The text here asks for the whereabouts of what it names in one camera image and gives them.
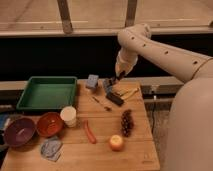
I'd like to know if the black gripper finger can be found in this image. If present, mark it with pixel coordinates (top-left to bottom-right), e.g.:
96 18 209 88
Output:
114 71 126 82

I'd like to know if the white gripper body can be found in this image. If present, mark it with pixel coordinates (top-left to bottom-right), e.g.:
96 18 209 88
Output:
115 49 138 76

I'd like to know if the black handled brush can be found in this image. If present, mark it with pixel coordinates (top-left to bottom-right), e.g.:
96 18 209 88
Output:
106 77 116 87

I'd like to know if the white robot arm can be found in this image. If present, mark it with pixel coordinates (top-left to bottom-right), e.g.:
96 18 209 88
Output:
115 24 213 171

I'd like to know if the white plastic cup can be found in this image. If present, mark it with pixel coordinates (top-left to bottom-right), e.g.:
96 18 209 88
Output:
60 106 77 127

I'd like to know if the grey metal scoop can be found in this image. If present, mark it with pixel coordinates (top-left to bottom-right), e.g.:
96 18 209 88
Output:
103 79 113 94

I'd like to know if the yellow banana toy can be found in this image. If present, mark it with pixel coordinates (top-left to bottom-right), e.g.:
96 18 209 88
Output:
121 88 139 100

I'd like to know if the black rectangular block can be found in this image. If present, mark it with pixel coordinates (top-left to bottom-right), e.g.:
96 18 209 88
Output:
106 92 124 106

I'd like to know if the blue grey sponge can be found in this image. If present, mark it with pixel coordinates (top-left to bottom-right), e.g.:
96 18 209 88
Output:
86 74 99 89

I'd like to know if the thin brown stick tool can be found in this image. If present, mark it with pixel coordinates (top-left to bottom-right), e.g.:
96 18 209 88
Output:
92 97 112 111

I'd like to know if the dark grape bunch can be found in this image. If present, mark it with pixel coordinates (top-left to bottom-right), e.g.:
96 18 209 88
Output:
121 109 134 137

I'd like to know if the orange carrot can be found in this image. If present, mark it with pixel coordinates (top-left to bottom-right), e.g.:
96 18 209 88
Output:
84 120 97 144

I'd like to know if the red yellow apple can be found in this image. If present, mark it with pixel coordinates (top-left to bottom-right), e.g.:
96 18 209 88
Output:
109 135 124 151

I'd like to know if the green plastic tray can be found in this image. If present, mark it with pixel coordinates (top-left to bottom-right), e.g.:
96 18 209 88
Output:
16 76 77 111

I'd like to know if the red bowl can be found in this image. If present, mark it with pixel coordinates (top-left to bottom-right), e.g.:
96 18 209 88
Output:
36 112 63 137

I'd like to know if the grey crumpled cloth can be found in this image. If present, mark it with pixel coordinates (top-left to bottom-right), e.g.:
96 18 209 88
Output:
40 136 62 162

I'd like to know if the purple bowl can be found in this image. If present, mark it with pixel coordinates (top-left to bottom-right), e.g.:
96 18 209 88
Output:
4 118 36 147

